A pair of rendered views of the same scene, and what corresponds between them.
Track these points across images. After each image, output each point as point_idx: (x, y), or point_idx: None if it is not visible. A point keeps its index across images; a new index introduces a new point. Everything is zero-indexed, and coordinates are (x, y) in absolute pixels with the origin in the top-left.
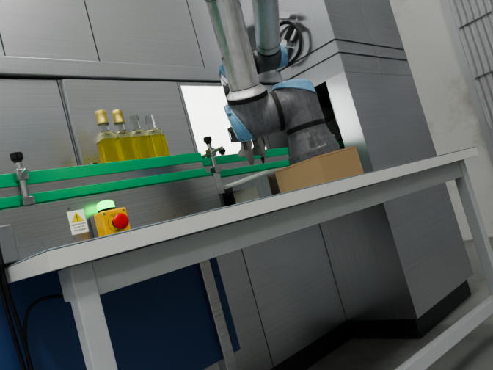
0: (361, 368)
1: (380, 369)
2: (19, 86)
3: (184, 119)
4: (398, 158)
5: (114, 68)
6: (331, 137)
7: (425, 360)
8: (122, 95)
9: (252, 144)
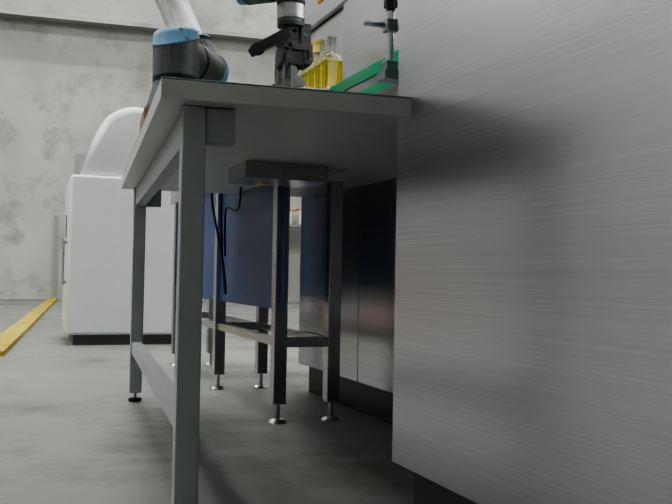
0: (391, 474)
1: (355, 477)
2: (337, 20)
3: None
4: (471, 37)
5: None
6: (148, 98)
7: (151, 380)
8: (368, 2)
9: (278, 77)
